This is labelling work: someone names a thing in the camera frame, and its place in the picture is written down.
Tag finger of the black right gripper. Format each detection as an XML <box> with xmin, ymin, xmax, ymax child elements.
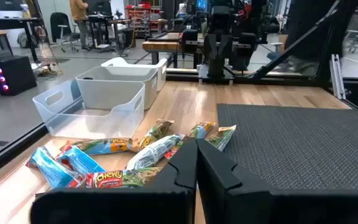
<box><xmin>218</xmin><ymin>33</ymin><xmax>233</xmax><ymax>60</ymax></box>
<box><xmin>204</xmin><ymin>33</ymin><xmax>218</xmax><ymax>60</ymax></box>

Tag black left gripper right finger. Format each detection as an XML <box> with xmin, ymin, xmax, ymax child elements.
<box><xmin>197</xmin><ymin>138</ymin><xmax>273</xmax><ymax>193</ymax></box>

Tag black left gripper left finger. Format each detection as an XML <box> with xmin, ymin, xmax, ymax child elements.
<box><xmin>146</xmin><ymin>138</ymin><xmax>198</xmax><ymax>192</ymax></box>

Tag blue green orange granola bar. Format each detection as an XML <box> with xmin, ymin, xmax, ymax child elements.
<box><xmin>59</xmin><ymin>137</ymin><xmax>134</xmax><ymax>156</ymax></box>

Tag blue granola bar red ends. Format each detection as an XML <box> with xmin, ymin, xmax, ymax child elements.
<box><xmin>55</xmin><ymin>144</ymin><xmax>106</xmax><ymax>175</ymax></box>

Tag green yellow granola bar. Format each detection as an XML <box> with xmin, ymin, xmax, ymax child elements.
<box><xmin>134</xmin><ymin>119</ymin><xmax>175</xmax><ymax>153</ymax></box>

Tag wooden workbench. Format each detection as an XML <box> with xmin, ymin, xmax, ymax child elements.
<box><xmin>141</xmin><ymin>32</ymin><xmax>198</xmax><ymax>68</ymax></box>

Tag white plastic bin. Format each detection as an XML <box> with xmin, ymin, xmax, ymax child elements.
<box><xmin>100</xmin><ymin>57</ymin><xmax>169</xmax><ymax>93</ymax></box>

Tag red green Chewy bar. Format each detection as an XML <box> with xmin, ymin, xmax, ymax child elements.
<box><xmin>85</xmin><ymin>167</ymin><xmax>163</xmax><ymax>189</ymax></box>

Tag clear plastic bin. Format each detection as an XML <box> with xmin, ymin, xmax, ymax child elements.
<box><xmin>32</xmin><ymin>79</ymin><xmax>146</xmax><ymax>140</ymax></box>

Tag red parts shelf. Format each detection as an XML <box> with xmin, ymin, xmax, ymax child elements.
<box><xmin>125</xmin><ymin>2</ymin><xmax>162</xmax><ymax>39</ymax></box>

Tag dark grey woven placemat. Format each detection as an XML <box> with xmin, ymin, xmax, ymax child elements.
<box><xmin>216</xmin><ymin>103</ymin><xmax>358</xmax><ymax>191</ymax></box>

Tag beige plastic bin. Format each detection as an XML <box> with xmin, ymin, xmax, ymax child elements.
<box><xmin>75</xmin><ymin>65</ymin><xmax>160</xmax><ymax>111</ymax></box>

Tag black computer monitor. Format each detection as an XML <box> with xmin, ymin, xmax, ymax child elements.
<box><xmin>87</xmin><ymin>0</ymin><xmax>114</xmax><ymax>16</ymax></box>

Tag person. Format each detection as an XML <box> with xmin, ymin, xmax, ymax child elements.
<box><xmin>69</xmin><ymin>0</ymin><xmax>90</xmax><ymax>52</ymax></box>

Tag black office chair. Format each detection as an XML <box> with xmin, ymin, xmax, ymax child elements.
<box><xmin>49</xmin><ymin>12</ymin><xmax>81</xmax><ymax>53</ymax></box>

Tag yellow white bottle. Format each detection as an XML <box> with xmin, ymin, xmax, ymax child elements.
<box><xmin>19</xmin><ymin>3</ymin><xmax>31</xmax><ymax>19</ymax></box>

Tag black computer tower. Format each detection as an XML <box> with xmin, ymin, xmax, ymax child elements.
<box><xmin>0</xmin><ymin>55</ymin><xmax>38</xmax><ymax>96</ymax></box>

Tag black standing desk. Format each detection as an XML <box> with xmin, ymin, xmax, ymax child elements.
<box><xmin>0</xmin><ymin>17</ymin><xmax>45</xmax><ymax>63</ymax></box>

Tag silver aluminium bracket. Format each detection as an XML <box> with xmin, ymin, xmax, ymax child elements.
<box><xmin>329</xmin><ymin>54</ymin><xmax>347</xmax><ymax>100</ymax></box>

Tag tangled floor cables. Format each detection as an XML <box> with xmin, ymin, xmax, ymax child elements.
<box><xmin>31</xmin><ymin>60</ymin><xmax>64</xmax><ymax>78</ymax></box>

